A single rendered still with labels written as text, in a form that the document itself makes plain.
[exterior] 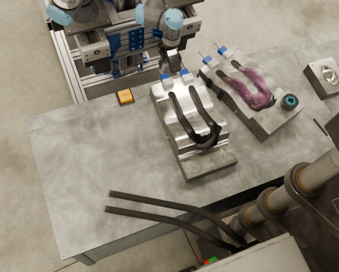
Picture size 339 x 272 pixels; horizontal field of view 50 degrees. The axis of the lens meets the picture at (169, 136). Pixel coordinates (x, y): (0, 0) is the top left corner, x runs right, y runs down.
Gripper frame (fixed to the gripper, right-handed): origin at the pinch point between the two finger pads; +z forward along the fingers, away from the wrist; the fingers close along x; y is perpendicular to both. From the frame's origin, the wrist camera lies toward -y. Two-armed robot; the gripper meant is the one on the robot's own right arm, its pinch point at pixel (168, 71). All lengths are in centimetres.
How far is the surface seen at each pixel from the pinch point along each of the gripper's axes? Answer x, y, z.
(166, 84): 1.1, -1.8, 8.3
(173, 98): -0.3, -7.8, 12.7
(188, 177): 7, -47, 15
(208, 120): -11.3, -25.6, 9.8
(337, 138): 1, -73, -82
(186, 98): -6.3, -10.1, 12.3
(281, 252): 7, -89, -46
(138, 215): 34, -56, 16
